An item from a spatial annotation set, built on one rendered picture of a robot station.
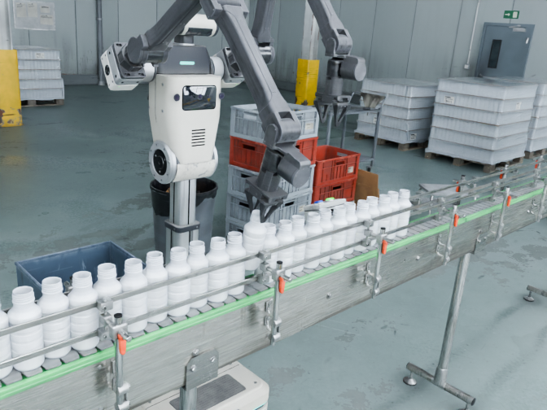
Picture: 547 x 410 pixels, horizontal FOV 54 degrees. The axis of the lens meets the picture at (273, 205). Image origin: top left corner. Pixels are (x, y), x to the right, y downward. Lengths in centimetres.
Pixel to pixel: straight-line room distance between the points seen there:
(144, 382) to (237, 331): 28
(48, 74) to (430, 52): 798
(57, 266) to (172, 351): 65
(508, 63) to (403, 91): 388
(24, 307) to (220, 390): 132
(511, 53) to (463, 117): 421
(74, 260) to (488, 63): 1102
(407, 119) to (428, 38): 465
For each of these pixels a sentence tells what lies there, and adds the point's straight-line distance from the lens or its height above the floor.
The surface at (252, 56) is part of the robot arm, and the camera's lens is 134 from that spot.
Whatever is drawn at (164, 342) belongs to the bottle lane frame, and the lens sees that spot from 131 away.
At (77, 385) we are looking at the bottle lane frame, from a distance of 124.
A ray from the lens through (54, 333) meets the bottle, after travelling 119.
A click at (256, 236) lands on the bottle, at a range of 139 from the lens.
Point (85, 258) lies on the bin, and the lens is 189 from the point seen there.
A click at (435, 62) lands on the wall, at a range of 1285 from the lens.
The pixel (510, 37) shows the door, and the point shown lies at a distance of 1209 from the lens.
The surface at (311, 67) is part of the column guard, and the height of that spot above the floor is 94.
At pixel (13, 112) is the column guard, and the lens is 898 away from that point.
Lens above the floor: 168
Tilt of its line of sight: 18 degrees down
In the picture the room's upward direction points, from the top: 4 degrees clockwise
